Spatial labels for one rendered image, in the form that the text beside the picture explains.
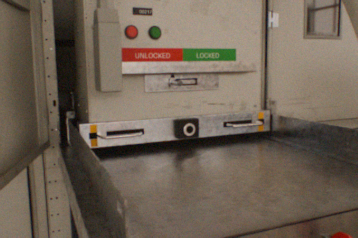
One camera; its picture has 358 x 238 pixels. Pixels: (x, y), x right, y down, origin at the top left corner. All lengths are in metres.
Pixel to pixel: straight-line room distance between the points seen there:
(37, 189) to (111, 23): 0.54
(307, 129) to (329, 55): 0.54
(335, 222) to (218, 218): 0.17
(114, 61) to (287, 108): 0.75
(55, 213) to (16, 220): 0.10
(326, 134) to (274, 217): 0.42
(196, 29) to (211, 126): 0.26
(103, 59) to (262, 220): 0.45
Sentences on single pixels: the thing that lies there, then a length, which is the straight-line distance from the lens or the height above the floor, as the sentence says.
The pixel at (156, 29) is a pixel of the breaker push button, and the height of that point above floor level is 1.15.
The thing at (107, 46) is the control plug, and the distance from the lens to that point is 0.75.
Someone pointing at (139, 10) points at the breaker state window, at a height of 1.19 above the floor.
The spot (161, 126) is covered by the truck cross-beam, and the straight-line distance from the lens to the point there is 0.89.
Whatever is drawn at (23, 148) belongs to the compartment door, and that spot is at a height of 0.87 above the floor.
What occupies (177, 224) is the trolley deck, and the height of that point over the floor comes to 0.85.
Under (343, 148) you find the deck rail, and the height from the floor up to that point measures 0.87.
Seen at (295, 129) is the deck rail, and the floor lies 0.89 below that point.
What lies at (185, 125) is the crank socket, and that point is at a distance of 0.89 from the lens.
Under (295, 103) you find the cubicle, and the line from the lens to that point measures 1.34.
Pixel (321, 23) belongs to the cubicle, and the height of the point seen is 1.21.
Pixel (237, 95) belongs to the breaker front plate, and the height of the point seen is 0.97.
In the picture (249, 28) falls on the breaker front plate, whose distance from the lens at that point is 1.02.
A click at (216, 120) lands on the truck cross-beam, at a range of 0.96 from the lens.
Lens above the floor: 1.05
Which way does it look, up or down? 8 degrees down
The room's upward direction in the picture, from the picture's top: 1 degrees counter-clockwise
